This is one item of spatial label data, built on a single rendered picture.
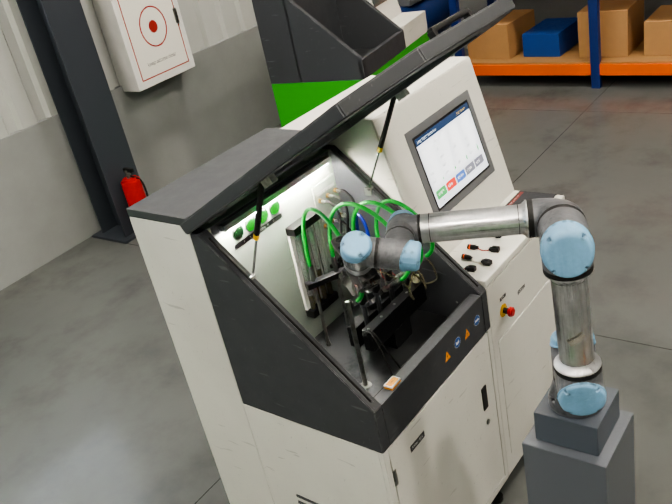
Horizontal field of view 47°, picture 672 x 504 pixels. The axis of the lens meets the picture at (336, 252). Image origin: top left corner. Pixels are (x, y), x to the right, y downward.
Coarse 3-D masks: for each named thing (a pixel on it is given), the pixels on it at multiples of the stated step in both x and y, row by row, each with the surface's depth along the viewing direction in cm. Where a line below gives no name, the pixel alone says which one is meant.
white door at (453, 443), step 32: (480, 352) 272; (448, 384) 256; (480, 384) 276; (416, 416) 243; (448, 416) 260; (480, 416) 279; (416, 448) 245; (448, 448) 263; (480, 448) 283; (416, 480) 248; (448, 480) 266; (480, 480) 287
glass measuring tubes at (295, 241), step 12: (312, 216) 267; (288, 228) 262; (300, 228) 263; (312, 228) 272; (288, 240) 265; (300, 240) 268; (312, 240) 270; (300, 252) 266; (312, 252) 273; (300, 264) 269; (312, 264) 272; (324, 264) 278; (300, 276) 271; (300, 288) 273; (324, 288) 279; (312, 300) 275; (324, 300) 281; (312, 312) 276
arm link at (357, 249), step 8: (352, 232) 185; (360, 232) 185; (344, 240) 185; (352, 240) 184; (360, 240) 184; (368, 240) 184; (344, 248) 184; (352, 248) 184; (360, 248) 184; (368, 248) 184; (344, 256) 185; (352, 256) 183; (360, 256) 184; (368, 256) 185; (352, 264) 188; (360, 264) 187; (368, 264) 187
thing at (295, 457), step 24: (264, 432) 265; (288, 432) 256; (312, 432) 247; (264, 456) 273; (288, 456) 263; (312, 456) 254; (336, 456) 245; (360, 456) 237; (384, 456) 230; (504, 456) 302; (288, 480) 271; (312, 480) 261; (336, 480) 252; (360, 480) 244; (384, 480) 236; (504, 480) 306
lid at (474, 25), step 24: (504, 0) 197; (456, 24) 182; (480, 24) 187; (432, 48) 173; (456, 48) 223; (384, 72) 171; (408, 72) 170; (360, 96) 172; (384, 96) 246; (336, 120) 174; (360, 120) 261; (288, 144) 187; (312, 144) 191; (264, 168) 197; (288, 168) 251; (240, 192) 207; (192, 216) 225; (216, 216) 240
